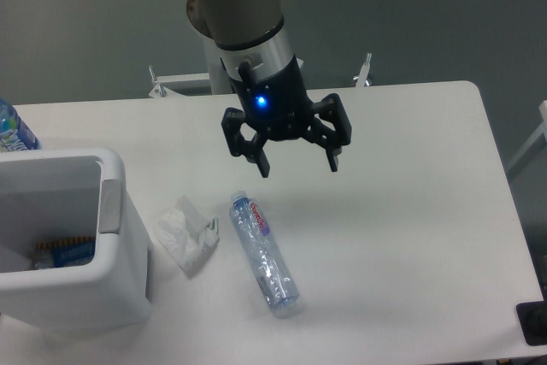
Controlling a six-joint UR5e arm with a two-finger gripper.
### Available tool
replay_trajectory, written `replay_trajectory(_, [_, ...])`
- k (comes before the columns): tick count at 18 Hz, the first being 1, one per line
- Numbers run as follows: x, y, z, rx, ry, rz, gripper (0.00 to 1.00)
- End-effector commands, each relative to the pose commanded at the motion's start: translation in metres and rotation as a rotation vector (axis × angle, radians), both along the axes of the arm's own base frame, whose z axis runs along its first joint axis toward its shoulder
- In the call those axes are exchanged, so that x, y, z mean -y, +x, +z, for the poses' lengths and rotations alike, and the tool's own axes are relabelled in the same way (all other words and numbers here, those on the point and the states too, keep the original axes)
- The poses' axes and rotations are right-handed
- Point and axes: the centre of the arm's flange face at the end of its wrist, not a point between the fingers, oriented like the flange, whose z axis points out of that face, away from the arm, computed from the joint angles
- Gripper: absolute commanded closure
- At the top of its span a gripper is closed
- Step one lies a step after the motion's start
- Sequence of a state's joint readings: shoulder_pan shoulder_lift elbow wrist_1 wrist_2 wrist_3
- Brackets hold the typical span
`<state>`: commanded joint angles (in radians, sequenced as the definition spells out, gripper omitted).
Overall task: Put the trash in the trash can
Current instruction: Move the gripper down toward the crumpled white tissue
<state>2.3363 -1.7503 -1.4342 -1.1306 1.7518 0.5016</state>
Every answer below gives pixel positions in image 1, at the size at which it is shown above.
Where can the white frame at right edge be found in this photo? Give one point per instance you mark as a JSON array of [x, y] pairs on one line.
[[530, 149]]

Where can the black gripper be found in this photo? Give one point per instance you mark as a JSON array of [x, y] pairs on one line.
[[278, 108]]

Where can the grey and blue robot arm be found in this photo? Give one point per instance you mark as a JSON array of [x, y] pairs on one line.
[[262, 70]]

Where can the clear plastic bottle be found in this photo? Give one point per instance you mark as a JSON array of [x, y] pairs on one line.
[[263, 254]]

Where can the blue labelled water bottle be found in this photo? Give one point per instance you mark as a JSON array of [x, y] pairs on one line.
[[15, 134]]

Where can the blue snack packet in bin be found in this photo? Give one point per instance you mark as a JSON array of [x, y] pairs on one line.
[[64, 253]]

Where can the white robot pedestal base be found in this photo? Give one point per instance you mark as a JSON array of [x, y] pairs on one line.
[[214, 82]]

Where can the black clamp at table edge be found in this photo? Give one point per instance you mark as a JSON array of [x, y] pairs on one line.
[[532, 317]]

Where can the white plastic trash can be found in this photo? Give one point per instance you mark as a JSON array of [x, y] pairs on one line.
[[66, 196]]

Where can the white tissue wrapper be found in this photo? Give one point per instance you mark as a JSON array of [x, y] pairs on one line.
[[187, 236]]

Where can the white levelling foot bracket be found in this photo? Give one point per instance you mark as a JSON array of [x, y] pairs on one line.
[[363, 79]]

